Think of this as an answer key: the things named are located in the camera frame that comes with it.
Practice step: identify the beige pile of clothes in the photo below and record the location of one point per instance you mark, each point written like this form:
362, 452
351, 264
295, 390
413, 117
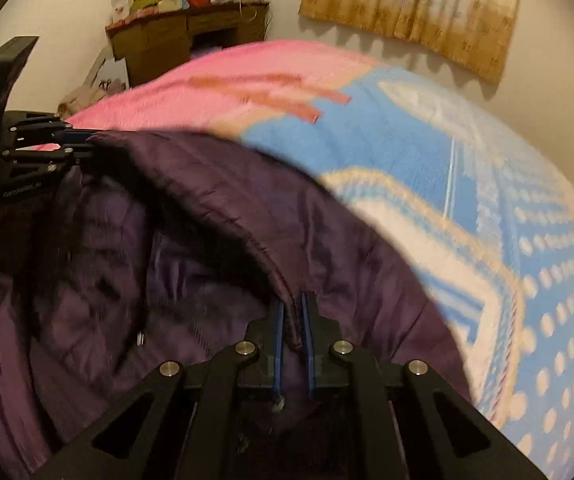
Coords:
87, 97

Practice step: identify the white card box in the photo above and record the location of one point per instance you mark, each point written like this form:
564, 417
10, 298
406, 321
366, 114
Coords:
118, 5

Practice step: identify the wide yellow patterned curtain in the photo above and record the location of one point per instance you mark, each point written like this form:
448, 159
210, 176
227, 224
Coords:
367, 0

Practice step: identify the purple quilted jacket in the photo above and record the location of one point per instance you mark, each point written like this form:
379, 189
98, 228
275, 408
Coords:
192, 200

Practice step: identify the pink and blue printed blanket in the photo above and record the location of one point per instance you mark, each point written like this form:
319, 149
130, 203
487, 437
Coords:
367, 135

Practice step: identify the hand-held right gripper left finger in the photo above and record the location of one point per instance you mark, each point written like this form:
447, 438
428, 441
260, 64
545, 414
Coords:
278, 340

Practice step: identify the brown wooden desk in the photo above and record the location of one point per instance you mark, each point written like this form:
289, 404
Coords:
167, 45

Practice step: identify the white paper bag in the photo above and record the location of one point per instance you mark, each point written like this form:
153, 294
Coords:
114, 72

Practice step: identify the green cloth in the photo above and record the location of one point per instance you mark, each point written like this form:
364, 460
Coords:
144, 5

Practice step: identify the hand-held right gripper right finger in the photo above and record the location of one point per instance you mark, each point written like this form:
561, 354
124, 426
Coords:
309, 345

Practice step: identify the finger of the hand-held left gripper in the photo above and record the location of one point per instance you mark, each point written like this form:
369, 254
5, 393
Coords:
37, 125
42, 156

